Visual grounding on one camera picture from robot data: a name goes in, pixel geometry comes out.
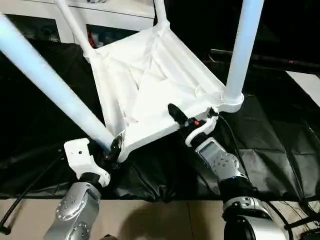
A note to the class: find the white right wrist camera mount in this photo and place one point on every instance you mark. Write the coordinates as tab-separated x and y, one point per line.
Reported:
207	126

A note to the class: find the white flat board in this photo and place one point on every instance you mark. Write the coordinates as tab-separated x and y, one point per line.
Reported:
307	83

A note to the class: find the black plastic mat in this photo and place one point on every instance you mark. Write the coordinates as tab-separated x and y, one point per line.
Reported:
37	112

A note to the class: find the black flat floor device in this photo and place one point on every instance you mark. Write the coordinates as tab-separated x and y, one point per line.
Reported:
311	236

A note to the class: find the white cabinet with glass doors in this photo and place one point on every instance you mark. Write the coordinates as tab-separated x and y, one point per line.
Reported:
112	16

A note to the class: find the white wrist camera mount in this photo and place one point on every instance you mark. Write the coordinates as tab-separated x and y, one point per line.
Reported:
77	155
207	126

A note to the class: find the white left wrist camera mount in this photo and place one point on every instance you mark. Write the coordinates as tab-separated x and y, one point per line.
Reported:
77	155

